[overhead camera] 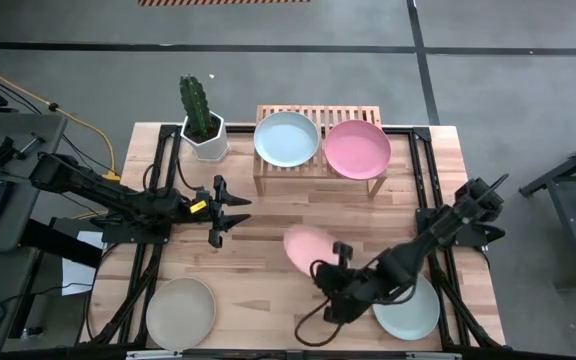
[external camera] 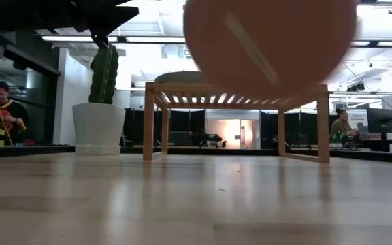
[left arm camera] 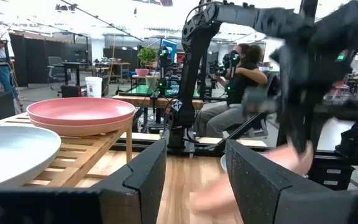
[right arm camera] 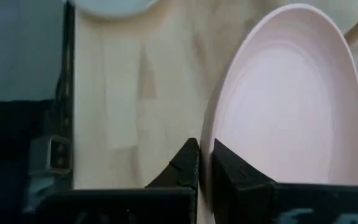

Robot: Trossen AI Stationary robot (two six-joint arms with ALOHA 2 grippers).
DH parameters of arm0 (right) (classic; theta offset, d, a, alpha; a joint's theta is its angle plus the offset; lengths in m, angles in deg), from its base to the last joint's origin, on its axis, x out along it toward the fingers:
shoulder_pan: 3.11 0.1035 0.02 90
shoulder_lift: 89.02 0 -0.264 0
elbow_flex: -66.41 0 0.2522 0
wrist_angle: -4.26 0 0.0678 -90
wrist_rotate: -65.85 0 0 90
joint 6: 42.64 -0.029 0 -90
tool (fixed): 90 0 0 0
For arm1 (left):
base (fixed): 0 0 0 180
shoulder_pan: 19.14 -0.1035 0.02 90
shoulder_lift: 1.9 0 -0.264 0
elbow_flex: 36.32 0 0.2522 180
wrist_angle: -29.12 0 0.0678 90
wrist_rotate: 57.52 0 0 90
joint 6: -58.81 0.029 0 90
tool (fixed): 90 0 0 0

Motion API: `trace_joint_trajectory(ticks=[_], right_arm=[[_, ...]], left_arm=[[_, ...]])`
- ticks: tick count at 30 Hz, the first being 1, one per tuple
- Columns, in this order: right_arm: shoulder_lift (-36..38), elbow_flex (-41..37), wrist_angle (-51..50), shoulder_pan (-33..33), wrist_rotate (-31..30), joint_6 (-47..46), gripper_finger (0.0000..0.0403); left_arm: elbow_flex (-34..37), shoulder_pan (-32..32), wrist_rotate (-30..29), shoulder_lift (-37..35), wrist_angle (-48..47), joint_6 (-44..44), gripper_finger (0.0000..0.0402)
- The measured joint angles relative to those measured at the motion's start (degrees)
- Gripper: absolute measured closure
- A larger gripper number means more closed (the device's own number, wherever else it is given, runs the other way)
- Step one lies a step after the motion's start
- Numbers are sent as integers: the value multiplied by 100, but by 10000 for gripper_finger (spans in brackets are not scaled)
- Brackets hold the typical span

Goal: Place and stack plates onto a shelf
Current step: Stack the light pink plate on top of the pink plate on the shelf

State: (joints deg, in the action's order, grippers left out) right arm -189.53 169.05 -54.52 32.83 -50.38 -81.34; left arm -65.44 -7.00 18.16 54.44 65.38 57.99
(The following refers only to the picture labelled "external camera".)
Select tall green cactus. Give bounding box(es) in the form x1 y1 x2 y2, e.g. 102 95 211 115
88 42 120 105

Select white sign board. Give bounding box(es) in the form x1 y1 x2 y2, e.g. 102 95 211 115
348 112 369 130

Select black track spotlights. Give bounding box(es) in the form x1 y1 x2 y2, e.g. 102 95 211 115
347 81 366 93

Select ceiling light strip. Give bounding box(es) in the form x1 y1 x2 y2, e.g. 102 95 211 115
41 35 392 48

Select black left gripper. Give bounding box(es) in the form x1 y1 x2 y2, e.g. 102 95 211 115
29 0 140 48

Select black background machine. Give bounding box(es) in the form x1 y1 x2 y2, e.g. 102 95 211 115
199 133 227 149

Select black ceiling mount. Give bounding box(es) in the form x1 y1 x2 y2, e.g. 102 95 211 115
359 0 392 15

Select white plant pot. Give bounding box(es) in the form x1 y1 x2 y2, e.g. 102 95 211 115
71 103 127 157

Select pink plate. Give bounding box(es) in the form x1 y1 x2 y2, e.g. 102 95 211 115
182 0 359 100

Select slatted wooden shelf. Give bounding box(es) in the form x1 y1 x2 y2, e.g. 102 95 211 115
142 81 331 163

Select pale plate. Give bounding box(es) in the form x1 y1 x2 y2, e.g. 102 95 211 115
154 71 207 84

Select dark computer monitor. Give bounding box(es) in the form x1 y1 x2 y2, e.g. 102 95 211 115
366 108 392 134

